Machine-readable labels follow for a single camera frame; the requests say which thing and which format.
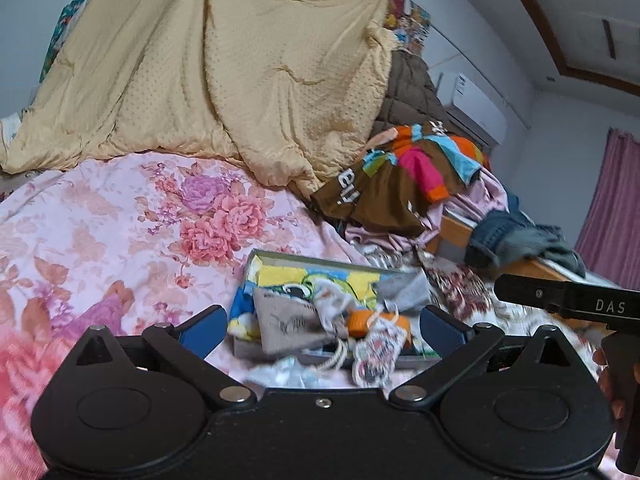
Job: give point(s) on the pink floral bedsheet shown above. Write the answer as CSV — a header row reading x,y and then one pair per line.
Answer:
x,y
125,220

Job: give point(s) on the dark red floral cloth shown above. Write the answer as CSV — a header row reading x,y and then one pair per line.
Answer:
x,y
465,290

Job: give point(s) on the wooden bed frame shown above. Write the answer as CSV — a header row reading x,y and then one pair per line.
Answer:
x,y
457,232

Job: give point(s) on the brown multicolour garment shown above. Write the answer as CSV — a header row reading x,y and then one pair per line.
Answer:
x,y
380,195

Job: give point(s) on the teal patterned cloth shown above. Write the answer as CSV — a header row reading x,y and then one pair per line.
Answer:
x,y
62,35

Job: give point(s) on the pink curtain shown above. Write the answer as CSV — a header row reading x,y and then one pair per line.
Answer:
x,y
615,210

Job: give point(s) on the white air conditioner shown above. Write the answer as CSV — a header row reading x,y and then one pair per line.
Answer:
x,y
475,105

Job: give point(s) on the white cloth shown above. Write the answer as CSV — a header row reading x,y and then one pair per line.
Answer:
x,y
290,372

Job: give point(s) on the colourful wall poster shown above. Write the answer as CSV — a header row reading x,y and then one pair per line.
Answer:
x,y
412,25

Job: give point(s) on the person's right hand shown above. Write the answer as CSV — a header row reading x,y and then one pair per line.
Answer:
x,y
607,387

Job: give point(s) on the cartoon print pouch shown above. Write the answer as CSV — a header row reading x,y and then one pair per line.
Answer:
x,y
377,360

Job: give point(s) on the grey box with colourful cloths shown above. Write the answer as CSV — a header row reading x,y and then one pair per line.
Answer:
x,y
280,275

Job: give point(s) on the brown quilted blanket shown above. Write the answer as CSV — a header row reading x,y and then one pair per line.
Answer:
x,y
410,95

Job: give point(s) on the grey cardboard box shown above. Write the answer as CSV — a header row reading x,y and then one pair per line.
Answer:
x,y
260,347

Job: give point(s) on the yellow quilt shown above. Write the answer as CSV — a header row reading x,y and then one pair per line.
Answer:
x,y
200,60

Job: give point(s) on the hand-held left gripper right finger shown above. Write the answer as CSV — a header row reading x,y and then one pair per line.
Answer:
x,y
440,331

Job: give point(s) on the large grey cloth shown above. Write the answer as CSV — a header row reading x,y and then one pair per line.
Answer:
x,y
407,290

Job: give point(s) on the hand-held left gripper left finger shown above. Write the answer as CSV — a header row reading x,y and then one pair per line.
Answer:
x,y
202,332

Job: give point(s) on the blue jeans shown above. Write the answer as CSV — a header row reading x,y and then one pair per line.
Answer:
x,y
492,230

